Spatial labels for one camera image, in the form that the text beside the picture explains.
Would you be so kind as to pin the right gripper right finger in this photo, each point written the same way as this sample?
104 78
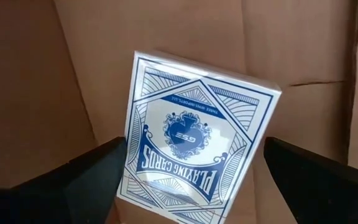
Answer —
328 193

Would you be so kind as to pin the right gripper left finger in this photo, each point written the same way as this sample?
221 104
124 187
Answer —
57 193

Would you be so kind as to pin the brown taped cardboard box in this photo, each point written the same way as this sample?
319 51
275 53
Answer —
42 77

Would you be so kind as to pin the blue playing cards deck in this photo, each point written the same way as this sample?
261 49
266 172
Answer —
191 140

